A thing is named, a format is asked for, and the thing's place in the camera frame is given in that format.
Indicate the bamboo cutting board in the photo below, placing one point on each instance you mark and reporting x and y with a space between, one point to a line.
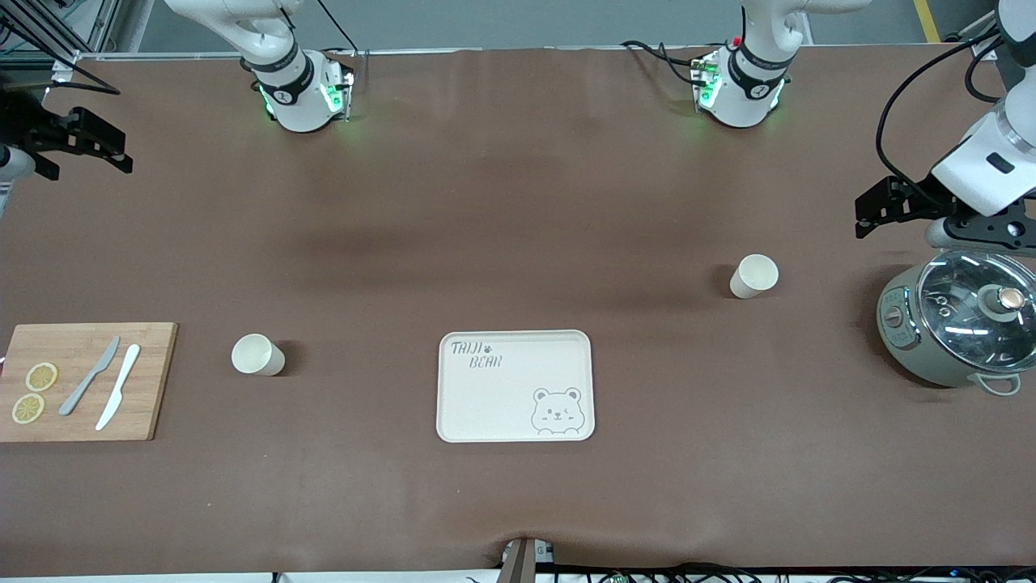
154 380

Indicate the cream bear print tray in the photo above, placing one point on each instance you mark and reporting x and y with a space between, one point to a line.
502 405

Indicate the yellow lemon slice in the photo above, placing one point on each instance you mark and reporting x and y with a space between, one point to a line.
42 376
28 408

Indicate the aluminium frame struts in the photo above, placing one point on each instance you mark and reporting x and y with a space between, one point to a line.
57 36

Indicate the white plastic knife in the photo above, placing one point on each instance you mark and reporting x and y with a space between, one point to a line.
120 385

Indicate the grey plastic knife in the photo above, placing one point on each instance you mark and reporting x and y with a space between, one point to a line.
85 380

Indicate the grey-green cooking pot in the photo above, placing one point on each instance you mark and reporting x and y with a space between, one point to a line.
898 340

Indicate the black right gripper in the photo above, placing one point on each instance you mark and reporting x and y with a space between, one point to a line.
26 127

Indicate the glass pot lid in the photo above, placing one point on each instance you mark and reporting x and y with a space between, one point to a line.
963 324

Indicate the white IKEA cup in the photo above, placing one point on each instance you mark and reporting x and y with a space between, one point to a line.
252 355
754 277

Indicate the brown table mat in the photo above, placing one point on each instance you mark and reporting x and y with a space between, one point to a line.
518 202

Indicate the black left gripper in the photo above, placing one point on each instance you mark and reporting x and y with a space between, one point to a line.
916 200

